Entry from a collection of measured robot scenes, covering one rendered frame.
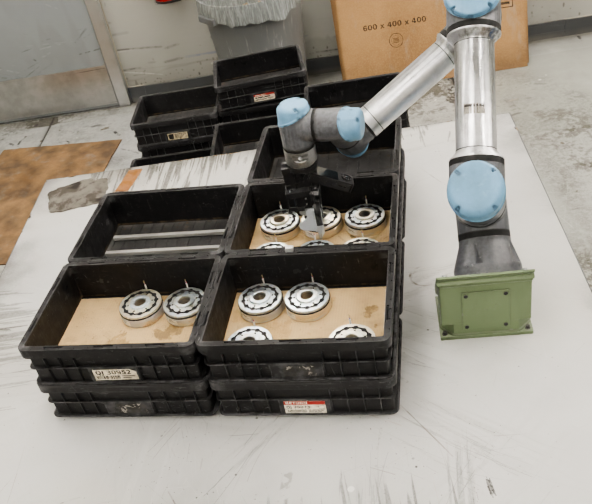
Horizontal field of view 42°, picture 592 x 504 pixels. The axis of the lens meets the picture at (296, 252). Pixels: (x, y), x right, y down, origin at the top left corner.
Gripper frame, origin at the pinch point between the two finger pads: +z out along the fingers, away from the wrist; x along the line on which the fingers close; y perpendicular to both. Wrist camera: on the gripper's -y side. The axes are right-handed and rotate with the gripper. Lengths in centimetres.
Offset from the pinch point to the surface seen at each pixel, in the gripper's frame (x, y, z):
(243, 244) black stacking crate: 4.5, 19.9, -1.5
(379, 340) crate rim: 50, -11, -8
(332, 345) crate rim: 49.3, -1.4, -7.0
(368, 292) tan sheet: 24.3, -9.4, 2.1
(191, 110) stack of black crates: -175, 65, 47
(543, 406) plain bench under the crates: 52, -42, 15
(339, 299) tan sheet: 25.5, -2.7, 2.1
